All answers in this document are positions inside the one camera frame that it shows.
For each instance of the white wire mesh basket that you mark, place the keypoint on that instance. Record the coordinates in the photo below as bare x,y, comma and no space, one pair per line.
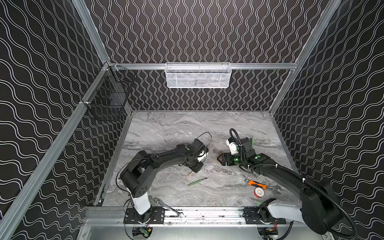
194,75

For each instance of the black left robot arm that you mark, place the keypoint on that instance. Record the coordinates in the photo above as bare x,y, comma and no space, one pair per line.
138,175

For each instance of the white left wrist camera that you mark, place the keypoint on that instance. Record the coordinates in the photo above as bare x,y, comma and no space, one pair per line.
202,156

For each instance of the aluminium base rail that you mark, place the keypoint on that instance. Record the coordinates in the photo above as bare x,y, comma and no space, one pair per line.
181,217

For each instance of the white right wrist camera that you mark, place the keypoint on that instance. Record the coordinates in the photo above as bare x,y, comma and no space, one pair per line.
233,145

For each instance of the aluminium corner frame post left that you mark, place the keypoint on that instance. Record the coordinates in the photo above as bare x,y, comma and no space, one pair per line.
91,29

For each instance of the aluminium corner frame post right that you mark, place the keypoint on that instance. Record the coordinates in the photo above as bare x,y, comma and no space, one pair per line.
314,37

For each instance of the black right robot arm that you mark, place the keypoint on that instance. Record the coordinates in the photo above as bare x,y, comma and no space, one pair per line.
319,209

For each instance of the silver wrench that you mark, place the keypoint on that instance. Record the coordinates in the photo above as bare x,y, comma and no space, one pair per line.
162,204

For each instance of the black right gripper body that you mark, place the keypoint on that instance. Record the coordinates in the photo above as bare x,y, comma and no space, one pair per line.
227,158

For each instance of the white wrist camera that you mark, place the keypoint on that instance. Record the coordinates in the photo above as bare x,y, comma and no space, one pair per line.
233,145
202,156

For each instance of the black wire basket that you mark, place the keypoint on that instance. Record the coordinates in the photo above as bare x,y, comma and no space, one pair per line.
109,102

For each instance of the red white tape roll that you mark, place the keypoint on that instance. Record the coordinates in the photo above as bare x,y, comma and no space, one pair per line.
259,192

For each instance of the aluminium corner frame post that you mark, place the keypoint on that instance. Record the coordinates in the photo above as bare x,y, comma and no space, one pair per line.
314,37
91,29

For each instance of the orange handled utility knife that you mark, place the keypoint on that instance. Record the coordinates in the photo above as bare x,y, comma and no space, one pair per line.
256,184

